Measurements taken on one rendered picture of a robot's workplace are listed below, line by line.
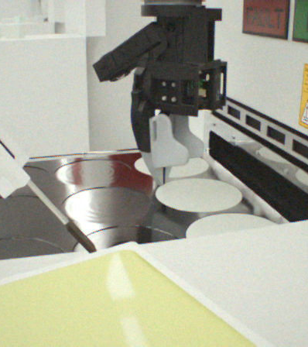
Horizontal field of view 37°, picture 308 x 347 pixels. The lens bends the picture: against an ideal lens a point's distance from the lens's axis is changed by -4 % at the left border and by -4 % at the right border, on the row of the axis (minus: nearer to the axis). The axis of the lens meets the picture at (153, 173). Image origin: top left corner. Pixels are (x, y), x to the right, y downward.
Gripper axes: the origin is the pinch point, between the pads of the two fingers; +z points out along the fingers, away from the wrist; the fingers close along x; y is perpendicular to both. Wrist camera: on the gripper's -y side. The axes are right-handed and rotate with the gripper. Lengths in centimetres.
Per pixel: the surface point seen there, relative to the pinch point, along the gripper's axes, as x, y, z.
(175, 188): -0.2, 2.7, 1.3
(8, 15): 485, -619, -9
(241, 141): 13.2, 5.2, -1.7
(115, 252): -34.3, 20.9, -12.0
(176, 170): 5.5, -0.5, 1.3
